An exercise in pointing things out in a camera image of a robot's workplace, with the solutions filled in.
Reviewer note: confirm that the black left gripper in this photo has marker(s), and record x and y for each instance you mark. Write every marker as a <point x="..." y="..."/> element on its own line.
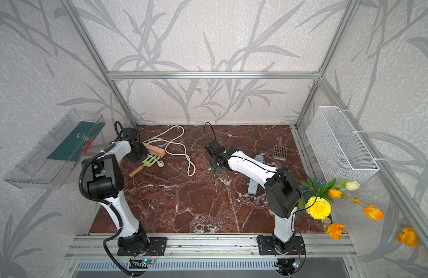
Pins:
<point x="144" y="152"/>

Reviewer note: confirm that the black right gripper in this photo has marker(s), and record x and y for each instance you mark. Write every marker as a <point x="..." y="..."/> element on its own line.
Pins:
<point x="213" y="167"/>

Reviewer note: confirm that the pink power strip block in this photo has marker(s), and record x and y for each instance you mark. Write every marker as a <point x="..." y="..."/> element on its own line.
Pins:
<point x="156" y="150"/>

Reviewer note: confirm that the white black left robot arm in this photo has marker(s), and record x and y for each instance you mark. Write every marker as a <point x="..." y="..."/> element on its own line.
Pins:
<point x="101" y="180"/>

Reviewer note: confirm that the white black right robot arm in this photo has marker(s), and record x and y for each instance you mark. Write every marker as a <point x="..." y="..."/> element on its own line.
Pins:
<point x="281" y="187"/>

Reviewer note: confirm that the beige plastic litter scoop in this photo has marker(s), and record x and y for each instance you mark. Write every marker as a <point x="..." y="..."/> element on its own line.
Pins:
<point x="280" y="152"/>

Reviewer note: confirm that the green card in bin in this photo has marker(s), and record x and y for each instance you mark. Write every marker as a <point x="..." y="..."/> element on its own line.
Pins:
<point x="77" y="142"/>

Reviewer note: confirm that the artificial flower bouquet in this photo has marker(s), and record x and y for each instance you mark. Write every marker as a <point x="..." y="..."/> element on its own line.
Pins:
<point x="324" y="201"/>

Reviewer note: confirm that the clear plastic wall bin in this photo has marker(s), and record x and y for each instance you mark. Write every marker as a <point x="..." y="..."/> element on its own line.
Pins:
<point x="35" y="171"/>

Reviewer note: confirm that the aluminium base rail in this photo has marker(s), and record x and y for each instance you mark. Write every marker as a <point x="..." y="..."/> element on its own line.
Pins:
<point x="185" y="246"/>

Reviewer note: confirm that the white wire mesh basket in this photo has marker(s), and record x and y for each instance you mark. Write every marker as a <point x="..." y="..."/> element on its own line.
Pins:
<point x="338" y="147"/>

